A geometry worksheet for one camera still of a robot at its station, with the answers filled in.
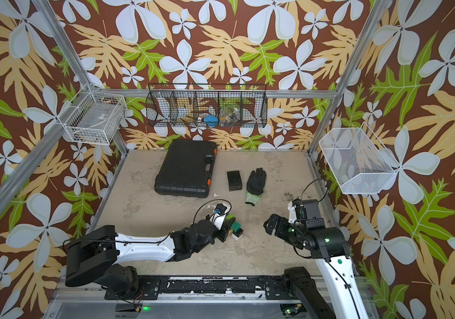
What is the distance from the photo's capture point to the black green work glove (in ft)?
3.29

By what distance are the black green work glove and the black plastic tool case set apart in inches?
8.3

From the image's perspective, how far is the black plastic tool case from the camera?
3.20ft

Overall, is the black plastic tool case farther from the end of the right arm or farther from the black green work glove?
the end of the right arm
